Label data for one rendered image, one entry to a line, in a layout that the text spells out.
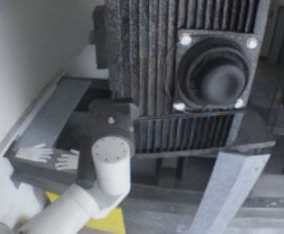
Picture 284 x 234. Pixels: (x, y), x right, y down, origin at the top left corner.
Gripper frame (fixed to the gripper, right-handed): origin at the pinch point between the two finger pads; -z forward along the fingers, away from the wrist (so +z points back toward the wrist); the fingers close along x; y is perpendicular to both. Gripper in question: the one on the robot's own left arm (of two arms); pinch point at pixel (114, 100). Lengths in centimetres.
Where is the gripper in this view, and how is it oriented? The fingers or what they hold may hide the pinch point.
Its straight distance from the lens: 62.8
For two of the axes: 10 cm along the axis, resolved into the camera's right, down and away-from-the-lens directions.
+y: 0.0, 7.8, 6.3
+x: -10.0, 0.5, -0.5
